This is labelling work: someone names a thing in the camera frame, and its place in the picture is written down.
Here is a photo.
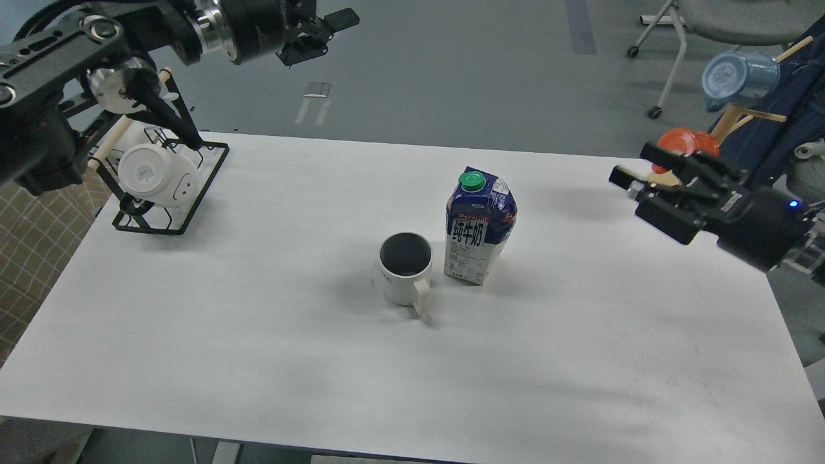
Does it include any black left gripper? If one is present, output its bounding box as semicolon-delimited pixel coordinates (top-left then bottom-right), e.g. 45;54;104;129
213;1;360;67

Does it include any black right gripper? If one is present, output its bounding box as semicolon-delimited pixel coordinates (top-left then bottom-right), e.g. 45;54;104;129
609;143;814;271

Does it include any blue white milk carton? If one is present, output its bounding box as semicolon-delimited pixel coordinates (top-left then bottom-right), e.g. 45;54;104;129
443;166;518;285

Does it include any white ceramic mug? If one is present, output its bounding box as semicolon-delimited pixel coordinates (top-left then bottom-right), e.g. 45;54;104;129
377;231;432;319

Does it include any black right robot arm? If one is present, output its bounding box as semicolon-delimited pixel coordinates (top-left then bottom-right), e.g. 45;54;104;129
609;143;823;285

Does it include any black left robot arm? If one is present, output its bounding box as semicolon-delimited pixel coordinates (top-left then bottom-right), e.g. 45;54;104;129
1;1;360;196

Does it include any orange plastic cup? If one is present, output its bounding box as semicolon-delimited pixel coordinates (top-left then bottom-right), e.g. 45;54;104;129
657;128;720;157

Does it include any wooden cup tree stand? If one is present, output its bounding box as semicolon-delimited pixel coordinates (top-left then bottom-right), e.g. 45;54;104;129
638;36;814;188

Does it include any light blue plastic cup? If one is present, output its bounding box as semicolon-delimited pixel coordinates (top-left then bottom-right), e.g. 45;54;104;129
701;51;781;113

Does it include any grey office chair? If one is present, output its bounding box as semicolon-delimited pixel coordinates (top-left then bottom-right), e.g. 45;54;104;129
626;1;808;120

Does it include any beige checkered cloth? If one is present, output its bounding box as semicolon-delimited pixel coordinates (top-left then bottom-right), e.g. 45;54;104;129
1;171;111;363

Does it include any black wire cup rack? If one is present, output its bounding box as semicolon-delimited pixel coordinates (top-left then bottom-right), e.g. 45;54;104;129
87;64;231;235

